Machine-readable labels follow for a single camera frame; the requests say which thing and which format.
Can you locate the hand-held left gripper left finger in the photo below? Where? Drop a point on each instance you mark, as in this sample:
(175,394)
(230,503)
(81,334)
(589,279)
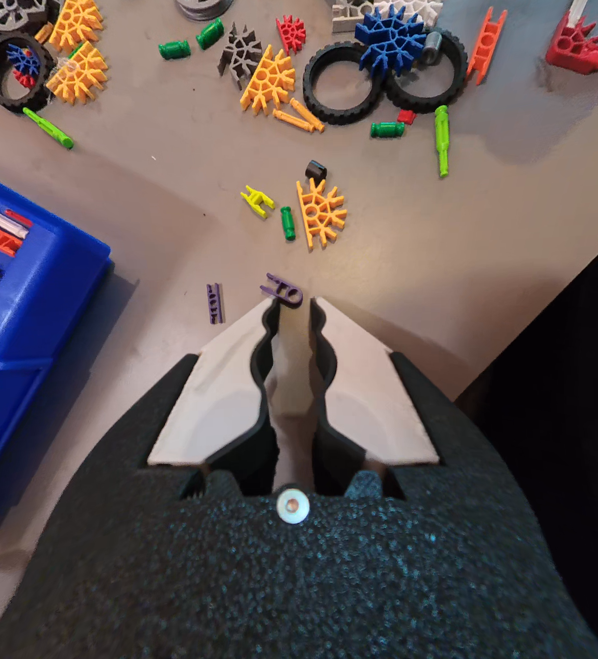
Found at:
(211,406)

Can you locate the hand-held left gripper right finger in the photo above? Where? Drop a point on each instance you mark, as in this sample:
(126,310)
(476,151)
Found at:
(376,406)

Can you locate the blue plastic parts bin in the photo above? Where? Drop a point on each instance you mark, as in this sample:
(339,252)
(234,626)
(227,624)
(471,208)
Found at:
(46,319)

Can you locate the short dark green rod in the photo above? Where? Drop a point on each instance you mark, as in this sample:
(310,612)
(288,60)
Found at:
(174,50)
(287,223)
(210,33)
(387,129)

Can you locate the large red connector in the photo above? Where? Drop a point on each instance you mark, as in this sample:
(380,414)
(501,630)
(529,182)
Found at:
(571,46)

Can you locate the white rod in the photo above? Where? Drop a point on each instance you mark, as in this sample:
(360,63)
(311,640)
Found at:
(576,6)

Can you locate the yellow fan connector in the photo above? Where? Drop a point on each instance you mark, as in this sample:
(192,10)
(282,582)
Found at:
(77,72)
(268,80)
(319,213)
(75,23)

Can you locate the yellow-green clip connector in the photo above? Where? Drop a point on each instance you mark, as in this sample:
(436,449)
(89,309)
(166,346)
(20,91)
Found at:
(257,201)

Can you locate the small black cylinder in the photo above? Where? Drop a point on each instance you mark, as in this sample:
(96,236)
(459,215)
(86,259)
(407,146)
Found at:
(315,171)

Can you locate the lime green rod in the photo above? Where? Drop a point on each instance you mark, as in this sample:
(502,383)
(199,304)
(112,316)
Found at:
(47,127)
(443,139)

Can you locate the tiny red piece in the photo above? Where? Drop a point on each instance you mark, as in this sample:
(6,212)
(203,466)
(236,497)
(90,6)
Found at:
(406,117)

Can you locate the yellow rod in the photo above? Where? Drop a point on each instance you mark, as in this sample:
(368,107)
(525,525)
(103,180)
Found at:
(306,114)
(292,120)

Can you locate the large black rubber tire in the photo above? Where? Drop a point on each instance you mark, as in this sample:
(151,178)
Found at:
(458,77)
(311,98)

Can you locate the dark grey fan connector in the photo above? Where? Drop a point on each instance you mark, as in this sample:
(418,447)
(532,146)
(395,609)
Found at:
(239,51)

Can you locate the grey cylinder spacer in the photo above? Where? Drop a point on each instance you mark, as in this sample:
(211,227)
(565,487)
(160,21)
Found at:
(432,46)

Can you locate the blue snowflake connector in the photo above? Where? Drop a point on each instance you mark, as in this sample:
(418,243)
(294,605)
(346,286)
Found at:
(389,38)

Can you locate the tiny red connector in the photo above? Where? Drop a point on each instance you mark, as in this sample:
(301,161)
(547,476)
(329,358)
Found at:
(23,80)

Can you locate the orange ladder piece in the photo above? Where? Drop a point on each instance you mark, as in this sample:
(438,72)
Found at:
(486,44)

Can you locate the small red fan connector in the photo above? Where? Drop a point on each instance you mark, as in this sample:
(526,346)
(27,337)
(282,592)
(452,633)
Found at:
(291,33)

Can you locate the tiny green piece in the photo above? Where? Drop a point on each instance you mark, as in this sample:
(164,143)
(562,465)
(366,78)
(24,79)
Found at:
(74,50)

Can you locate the light grey connector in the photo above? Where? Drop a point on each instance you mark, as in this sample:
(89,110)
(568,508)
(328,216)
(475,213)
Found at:
(345,20)

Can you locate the small blue connector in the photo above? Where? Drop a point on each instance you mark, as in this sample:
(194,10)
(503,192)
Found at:
(22,56)

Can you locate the grey spoked wheel hub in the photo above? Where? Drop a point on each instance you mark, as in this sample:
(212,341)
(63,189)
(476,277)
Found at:
(203,7)

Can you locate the white connector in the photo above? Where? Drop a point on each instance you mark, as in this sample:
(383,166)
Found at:
(430,9)

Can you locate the tiny orange rod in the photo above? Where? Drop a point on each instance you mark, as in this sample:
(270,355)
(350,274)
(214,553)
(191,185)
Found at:
(43,32)

